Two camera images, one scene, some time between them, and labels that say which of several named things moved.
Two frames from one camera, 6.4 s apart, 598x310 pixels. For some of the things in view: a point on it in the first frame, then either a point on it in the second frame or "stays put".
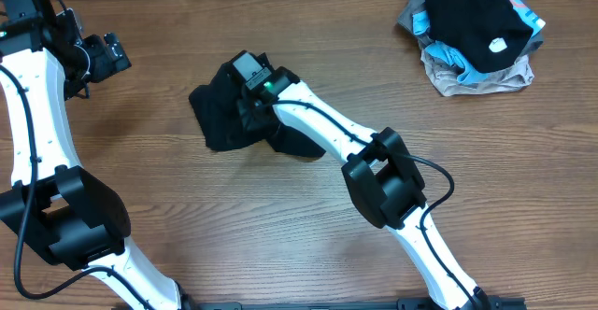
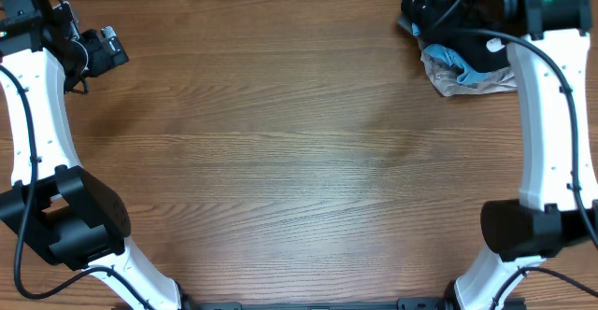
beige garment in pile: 446,77 stays put
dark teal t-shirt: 226,120 -> 485,11
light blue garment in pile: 468,76 stays put
